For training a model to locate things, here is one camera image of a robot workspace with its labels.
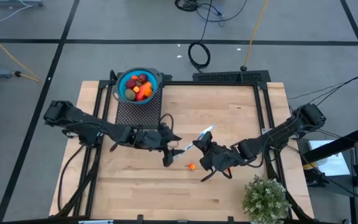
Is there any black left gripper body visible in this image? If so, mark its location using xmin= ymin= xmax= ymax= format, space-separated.
xmin=131 ymin=122 xmax=175 ymax=167

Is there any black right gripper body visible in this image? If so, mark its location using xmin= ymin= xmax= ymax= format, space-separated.
xmin=199 ymin=142 xmax=246 ymax=172

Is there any knife with blue-white handle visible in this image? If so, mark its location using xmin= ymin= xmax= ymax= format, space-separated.
xmin=173 ymin=124 xmax=215 ymax=159

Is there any orange-red mango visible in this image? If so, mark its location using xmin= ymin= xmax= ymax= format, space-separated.
xmin=134 ymin=81 xmax=154 ymax=102

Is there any blue collapsible bowl grey rim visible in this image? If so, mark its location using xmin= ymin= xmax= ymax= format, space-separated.
xmin=112 ymin=67 xmax=163 ymax=105

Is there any black mesh metal rack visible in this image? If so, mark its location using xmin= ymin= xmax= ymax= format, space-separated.
xmin=114 ymin=77 xmax=165 ymax=130

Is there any green-white potted plant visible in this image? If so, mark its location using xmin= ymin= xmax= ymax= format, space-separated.
xmin=242 ymin=174 xmax=293 ymax=224

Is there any black perforated box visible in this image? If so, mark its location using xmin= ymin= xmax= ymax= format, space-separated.
xmin=192 ymin=70 xmax=272 ymax=85

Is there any white flat panel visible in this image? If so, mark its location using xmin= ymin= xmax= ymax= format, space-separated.
xmin=308 ymin=139 xmax=351 ymax=177

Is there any black diagonal beam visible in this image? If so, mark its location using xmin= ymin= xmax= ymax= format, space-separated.
xmin=303 ymin=126 xmax=358 ymax=163

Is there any black aluminium table frame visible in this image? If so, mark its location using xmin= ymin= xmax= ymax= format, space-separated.
xmin=50 ymin=70 xmax=315 ymax=224

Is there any black coiled cable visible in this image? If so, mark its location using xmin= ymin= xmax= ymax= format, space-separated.
xmin=187 ymin=0 xmax=214 ymax=73

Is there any yellow hanging cable black plug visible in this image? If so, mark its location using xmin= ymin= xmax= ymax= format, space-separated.
xmin=240 ymin=0 xmax=269 ymax=72

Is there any black cable bundle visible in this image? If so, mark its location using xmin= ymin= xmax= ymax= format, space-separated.
xmin=175 ymin=0 xmax=249 ymax=23

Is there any yellow floor cable black connector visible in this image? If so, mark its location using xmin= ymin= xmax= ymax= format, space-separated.
xmin=0 ymin=24 xmax=40 ymax=83

